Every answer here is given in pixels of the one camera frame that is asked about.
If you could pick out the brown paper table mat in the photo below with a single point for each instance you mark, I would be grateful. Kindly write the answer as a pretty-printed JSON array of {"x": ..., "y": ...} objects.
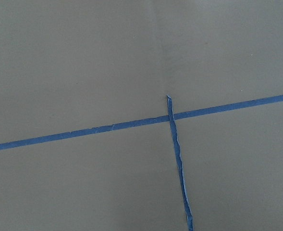
[{"x": 85, "y": 139}]

